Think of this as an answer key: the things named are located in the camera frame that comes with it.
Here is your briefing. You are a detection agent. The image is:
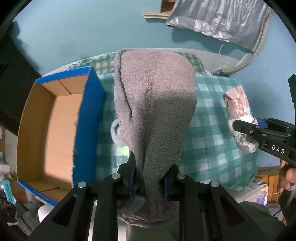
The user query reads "wooden plank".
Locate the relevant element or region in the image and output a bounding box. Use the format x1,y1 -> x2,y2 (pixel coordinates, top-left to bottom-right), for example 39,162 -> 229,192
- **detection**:
143,11 -> 171,20

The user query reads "blue cardboard box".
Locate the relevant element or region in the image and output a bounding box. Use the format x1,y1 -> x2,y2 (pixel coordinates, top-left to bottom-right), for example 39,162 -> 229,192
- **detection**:
16,66 -> 105,206

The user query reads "silver foil curtain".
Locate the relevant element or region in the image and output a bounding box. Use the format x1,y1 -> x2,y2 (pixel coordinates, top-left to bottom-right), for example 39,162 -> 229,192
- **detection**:
166,0 -> 274,52

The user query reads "person's right hand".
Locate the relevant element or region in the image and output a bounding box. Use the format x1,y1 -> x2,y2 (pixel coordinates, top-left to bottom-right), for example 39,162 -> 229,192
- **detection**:
277,160 -> 296,193

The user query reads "grey fleece towel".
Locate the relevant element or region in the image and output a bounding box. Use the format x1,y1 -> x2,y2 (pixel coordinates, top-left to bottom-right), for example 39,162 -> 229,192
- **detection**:
114,48 -> 197,228

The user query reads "green checkered tablecloth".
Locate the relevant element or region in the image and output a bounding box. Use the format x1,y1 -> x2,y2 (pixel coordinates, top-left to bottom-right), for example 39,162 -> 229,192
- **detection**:
71,53 -> 258,192

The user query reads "light green cloth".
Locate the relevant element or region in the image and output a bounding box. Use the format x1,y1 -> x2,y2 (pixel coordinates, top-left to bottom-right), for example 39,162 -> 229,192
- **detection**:
117,146 -> 130,157

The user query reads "braided rope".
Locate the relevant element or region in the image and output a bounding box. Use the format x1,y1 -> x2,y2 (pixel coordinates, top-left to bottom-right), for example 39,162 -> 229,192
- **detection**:
214,10 -> 273,76

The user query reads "grey sock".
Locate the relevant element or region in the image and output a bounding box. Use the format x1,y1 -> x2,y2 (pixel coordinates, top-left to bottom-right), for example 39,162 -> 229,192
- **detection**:
110,119 -> 125,148

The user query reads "pink patterned cloth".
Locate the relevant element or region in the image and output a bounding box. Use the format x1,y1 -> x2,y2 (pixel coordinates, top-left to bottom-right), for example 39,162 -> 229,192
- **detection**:
223,86 -> 258,153

